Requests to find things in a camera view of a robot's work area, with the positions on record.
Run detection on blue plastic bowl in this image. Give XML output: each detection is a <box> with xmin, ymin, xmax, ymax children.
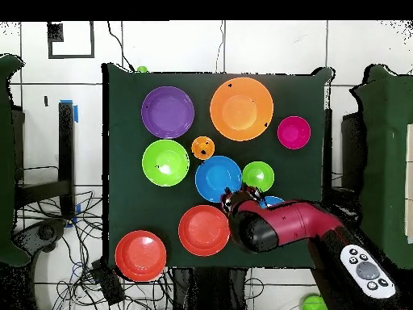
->
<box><xmin>194</xmin><ymin>155</ymin><xmax>243</xmax><ymax>203</ymax></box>
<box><xmin>259</xmin><ymin>195</ymin><xmax>286</xmax><ymax>209</ymax></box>

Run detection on purple plastic bowl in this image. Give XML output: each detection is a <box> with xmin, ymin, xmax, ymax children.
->
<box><xmin>140</xmin><ymin>86</ymin><xmax>195</xmax><ymax>140</ymax></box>

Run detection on large orange plastic bowl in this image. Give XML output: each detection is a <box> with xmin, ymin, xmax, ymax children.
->
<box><xmin>209</xmin><ymin>77</ymin><xmax>274</xmax><ymax>142</ymax></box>

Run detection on large green plastic bowl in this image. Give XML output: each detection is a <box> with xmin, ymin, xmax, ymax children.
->
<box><xmin>141</xmin><ymin>139</ymin><xmax>190</xmax><ymax>187</ymax></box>

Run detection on small green plastic bowl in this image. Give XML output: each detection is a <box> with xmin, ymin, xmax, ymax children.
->
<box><xmin>241</xmin><ymin>161</ymin><xmax>276</xmax><ymax>193</ymax></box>

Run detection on dark green table cloth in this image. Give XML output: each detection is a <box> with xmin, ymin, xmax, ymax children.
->
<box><xmin>102</xmin><ymin>62</ymin><xmax>335</xmax><ymax>269</ymax></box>

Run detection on green cloth side table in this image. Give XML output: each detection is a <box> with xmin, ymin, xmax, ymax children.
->
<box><xmin>0</xmin><ymin>54</ymin><xmax>31</xmax><ymax>267</ymax></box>
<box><xmin>349</xmin><ymin>64</ymin><xmax>413</xmax><ymax>270</ymax></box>

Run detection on black power strip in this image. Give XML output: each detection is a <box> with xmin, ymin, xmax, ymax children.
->
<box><xmin>90</xmin><ymin>259</ymin><xmax>125</xmax><ymax>306</ymax></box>

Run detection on red-orange plastic bowl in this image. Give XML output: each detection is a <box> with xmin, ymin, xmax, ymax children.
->
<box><xmin>115</xmin><ymin>229</ymin><xmax>168</xmax><ymax>283</ymax></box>
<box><xmin>177</xmin><ymin>204</ymin><xmax>231</xmax><ymax>258</ymax></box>

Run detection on pink plastic bowl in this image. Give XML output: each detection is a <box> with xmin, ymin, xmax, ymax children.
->
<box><xmin>277</xmin><ymin>115</ymin><xmax>312</xmax><ymax>150</ymax></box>

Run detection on tangle of black cables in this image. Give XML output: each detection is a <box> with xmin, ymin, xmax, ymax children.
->
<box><xmin>14</xmin><ymin>190</ymin><xmax>175</xmax><ymax>310</ymax></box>

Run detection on orange plastic cup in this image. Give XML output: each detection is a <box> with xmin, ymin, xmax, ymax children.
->
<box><xmin>190</xmin><ymin>136</ymin><xmax>216</xmax><ymax>161</ymax></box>

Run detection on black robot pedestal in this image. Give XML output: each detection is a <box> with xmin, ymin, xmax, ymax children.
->
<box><xmin>172</xmin><ymin>267</ymin><xmax>249</xmax><ymax>310</ymax></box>

